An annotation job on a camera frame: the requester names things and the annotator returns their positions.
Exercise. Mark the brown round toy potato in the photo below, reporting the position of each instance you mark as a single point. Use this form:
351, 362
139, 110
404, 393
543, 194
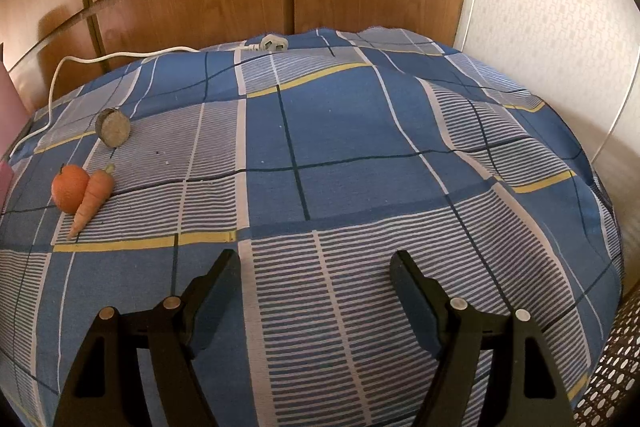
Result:
114, 129

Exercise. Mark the orange carrot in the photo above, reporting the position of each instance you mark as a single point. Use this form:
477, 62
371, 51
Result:
95, 194

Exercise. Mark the blue plaid bedsheet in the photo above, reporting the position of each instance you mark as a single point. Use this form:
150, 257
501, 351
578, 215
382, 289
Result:
350, 132

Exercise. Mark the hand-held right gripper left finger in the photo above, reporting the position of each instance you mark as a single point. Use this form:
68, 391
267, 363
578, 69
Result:
215, 302

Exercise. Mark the orange tangerine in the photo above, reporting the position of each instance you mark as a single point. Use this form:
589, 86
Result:
69, 189

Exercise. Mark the perforated dark basket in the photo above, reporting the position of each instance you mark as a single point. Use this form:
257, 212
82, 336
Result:
615, 367

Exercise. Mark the pink plastic container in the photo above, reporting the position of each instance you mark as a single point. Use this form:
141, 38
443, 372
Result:
5, 187

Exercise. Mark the pink upright box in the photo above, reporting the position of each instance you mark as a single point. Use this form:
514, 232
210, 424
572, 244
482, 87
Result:
9, 97

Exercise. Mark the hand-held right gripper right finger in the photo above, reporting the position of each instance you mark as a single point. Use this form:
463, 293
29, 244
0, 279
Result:
415, 302

